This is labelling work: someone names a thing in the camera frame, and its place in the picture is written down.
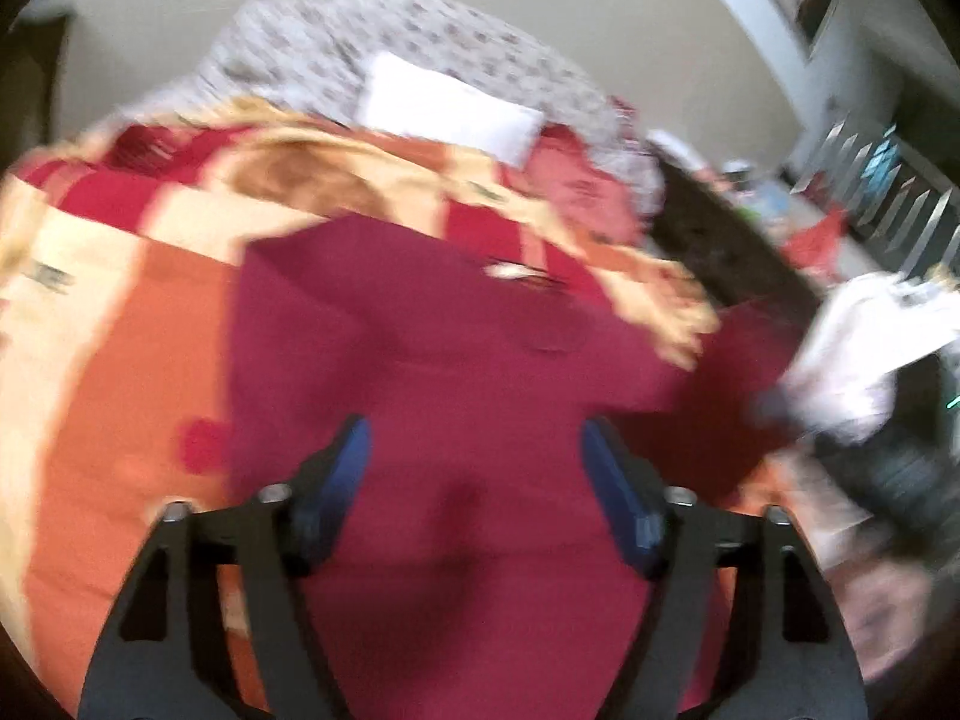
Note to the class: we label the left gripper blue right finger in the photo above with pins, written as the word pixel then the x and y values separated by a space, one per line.
pixel 786 653

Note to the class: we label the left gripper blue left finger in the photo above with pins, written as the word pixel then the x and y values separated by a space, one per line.
pixel 163 651

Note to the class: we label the dark red sweater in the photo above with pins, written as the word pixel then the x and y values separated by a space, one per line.
pixel 475 576

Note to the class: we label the red plastic bag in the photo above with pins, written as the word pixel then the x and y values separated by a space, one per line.
pixel 815 248

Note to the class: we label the metal stair railing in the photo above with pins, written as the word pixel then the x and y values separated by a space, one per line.
pixel 900 209

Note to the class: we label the dark carved wooden cabinet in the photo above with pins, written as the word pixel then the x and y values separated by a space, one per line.
pixel 731 258

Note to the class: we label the orange red patterned blanket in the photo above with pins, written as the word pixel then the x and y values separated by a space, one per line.
pixel 119 257

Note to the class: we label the red heart cushion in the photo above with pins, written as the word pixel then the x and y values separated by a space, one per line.
pixel 559 170

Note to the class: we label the white pillow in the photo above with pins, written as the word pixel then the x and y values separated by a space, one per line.
pixel 403 99

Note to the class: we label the floral grey quilt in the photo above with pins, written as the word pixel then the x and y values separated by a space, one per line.
pixel 310 55

